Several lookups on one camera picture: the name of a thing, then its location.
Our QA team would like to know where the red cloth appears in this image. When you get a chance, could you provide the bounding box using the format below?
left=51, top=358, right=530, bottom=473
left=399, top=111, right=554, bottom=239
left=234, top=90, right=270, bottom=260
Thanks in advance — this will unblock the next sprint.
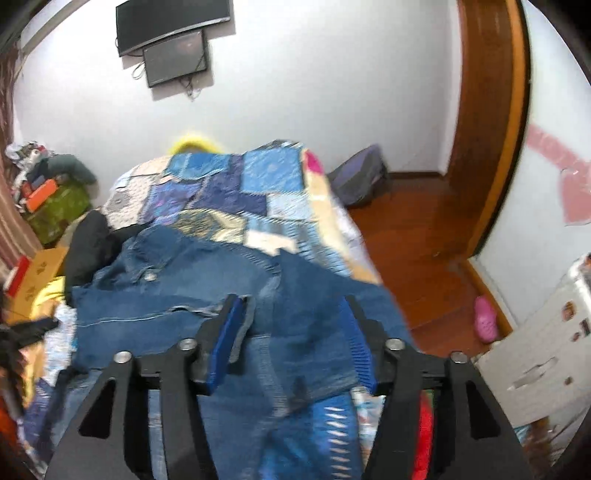
left=411, top=392, right=434, bottom=480

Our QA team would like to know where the blue patchwork quilt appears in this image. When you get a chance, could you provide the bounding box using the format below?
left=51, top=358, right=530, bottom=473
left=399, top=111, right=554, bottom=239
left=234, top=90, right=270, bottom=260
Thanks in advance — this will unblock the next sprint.
left=101, top=141, right=382, bottom=284

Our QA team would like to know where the lower wall monitor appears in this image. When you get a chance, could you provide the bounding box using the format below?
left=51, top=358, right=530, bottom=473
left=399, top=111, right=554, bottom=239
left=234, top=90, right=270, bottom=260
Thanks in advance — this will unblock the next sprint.
left=142, top=30, right=209, bottom=88

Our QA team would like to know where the yellow foam headboard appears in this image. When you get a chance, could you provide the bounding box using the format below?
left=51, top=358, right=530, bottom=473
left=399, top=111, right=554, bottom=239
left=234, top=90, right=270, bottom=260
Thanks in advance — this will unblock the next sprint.
left=167, top=131, right=224, bottom=155

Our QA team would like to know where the purple grey backpack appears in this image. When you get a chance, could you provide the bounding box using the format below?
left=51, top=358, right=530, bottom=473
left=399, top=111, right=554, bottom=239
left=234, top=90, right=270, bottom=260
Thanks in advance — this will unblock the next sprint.
left=327, top=144, right=389, bottom=207

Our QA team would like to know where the green storage box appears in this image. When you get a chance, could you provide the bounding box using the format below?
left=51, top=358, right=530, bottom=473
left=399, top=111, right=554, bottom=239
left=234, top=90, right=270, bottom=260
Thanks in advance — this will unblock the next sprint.
left=25, top=181, right=91, bottom=246

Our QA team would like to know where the pink slipper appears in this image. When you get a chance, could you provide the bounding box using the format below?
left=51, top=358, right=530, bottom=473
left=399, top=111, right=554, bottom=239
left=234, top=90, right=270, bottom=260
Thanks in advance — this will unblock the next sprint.
left=474, top=296, right=499, bottom=344

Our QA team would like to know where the wall monitor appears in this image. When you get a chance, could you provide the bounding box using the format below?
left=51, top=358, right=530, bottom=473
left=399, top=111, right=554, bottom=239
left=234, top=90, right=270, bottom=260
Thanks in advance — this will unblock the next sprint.
left=115, top=0, right=231, bottom=56
left=142, top=30, right=209, bottom=88

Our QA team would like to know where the black garment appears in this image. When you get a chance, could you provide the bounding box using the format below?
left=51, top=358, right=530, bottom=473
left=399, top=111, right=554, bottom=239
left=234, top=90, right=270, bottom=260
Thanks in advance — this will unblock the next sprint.
left=64, top=210, right=146, bottom=308

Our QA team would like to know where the upper wall monitor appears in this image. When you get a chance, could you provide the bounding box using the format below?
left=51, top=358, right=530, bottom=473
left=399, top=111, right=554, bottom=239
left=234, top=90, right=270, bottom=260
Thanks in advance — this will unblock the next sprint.
left=115, top=0, right=231, bottom=56

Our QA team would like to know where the yellow duck blanket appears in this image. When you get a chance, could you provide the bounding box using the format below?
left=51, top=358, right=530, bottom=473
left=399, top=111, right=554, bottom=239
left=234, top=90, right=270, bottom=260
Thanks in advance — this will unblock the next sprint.
left=30, top=276, right=65, bottom=319

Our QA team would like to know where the orange box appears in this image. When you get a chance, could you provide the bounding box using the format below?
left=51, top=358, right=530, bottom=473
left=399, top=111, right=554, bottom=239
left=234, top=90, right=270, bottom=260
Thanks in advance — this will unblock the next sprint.
left=25, top=179, right=58, bottom=213

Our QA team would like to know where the blue denim jacket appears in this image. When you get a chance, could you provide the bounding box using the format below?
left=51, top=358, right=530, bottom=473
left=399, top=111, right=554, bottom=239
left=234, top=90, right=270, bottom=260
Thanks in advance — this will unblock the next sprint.
left=50, top=226, right=411, bottom=479

